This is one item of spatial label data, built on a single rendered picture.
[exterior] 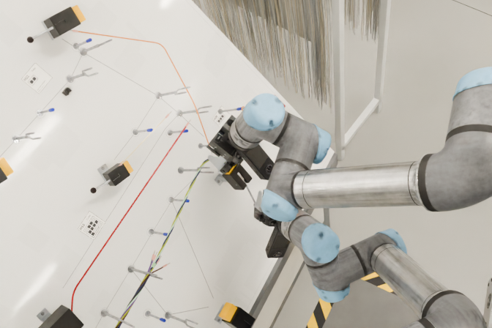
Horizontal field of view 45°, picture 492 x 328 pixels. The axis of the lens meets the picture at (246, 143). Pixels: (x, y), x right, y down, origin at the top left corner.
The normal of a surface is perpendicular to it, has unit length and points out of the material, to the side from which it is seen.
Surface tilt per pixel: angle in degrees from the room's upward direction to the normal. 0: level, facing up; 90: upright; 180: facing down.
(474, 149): 22
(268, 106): 28
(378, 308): 0
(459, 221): 0
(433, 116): 0
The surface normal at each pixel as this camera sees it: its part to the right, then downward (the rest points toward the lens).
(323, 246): 0.37, 0.21
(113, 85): 0.60, -0.04
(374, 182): -0.69, -0.15
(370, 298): -0.14, -0.51
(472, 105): -0.63, -0.54
